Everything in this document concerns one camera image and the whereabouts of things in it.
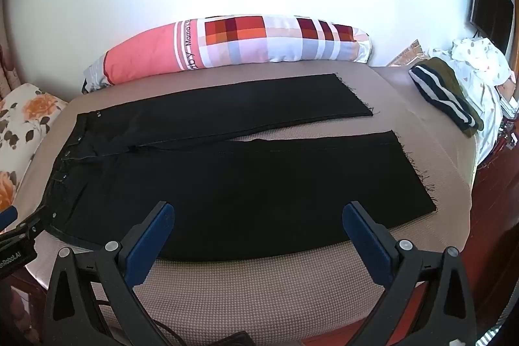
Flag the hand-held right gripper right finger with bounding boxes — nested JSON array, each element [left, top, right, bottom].
[[343, 201, 477, 346]]

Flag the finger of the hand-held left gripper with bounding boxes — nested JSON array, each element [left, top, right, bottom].
[[0, 205, 18, 235], [15, 204, 61, 240]]

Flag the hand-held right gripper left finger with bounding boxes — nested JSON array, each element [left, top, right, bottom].
[[42, 201, 176, 346]]

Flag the black pants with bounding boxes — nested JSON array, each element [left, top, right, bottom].
[[38, 73, 438, 262]]

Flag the white floral pillow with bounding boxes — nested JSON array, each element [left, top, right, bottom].
[[0, 83, 69, 213]]

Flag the bed with tan cover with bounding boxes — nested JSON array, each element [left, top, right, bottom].
[[24, 62, 475, 346]]

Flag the black flat object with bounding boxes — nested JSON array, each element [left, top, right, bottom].
[[216, 333, 253, 346]]

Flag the navy striped olive garment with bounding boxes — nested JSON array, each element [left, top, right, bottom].
[[409, 57, 484, 138]]

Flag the brown shiny bag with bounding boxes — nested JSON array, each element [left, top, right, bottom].
[[388, 40, 426, 68]]

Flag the white patterned cloth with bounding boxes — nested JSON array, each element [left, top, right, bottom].
[[426, 37, 517, 168]]

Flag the long pink checkered pillow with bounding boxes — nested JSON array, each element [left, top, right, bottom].
[[82, 14, 373, 93]]

